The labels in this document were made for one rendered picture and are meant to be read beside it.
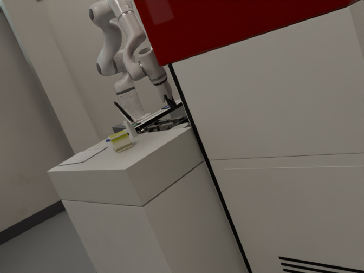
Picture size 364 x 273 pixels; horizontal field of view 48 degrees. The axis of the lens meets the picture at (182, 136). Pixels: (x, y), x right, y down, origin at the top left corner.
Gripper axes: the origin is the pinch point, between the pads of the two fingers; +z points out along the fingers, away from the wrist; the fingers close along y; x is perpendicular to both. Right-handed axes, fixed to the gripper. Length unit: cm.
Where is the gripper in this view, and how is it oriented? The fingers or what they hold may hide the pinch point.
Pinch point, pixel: (173, 105)
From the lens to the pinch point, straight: 200.8
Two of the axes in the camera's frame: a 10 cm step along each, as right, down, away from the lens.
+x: 9.2, -3.1, -2.4
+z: 3.9, 7.4, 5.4
